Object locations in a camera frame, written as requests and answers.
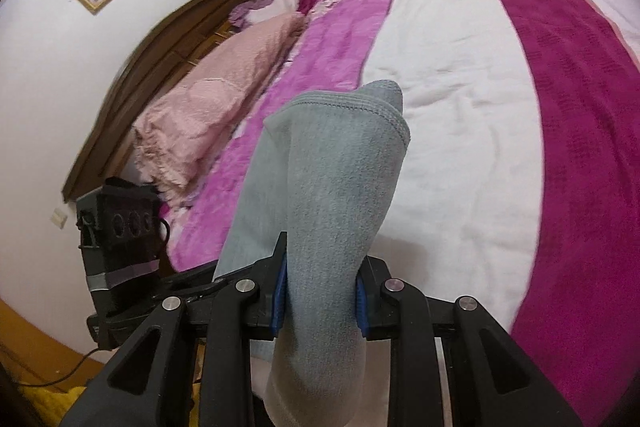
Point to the dark wooden headboard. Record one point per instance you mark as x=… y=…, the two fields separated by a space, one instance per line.
x=150 y=57

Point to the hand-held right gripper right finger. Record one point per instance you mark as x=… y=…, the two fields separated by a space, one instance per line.
x=362 y=307

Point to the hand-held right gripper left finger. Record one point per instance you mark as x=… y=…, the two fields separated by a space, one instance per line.
x=280 y=297

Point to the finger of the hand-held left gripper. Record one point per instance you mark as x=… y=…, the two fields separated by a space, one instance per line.
x=190 y=274

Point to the purple and white bed blanket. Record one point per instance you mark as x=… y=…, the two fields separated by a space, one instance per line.
x=475 y=107

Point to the purple frilled pillow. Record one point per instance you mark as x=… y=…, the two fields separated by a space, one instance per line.
x=280 y=2

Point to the yellow cloth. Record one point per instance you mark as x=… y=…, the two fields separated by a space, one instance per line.
x=55 y=407

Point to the pink folded quilt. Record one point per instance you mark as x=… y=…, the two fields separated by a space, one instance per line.
x=210 y=117

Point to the white wall socket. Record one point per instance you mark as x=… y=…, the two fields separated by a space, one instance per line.
x=59 y=218

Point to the grey pants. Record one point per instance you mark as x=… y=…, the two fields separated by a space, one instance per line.
x=330 y=187

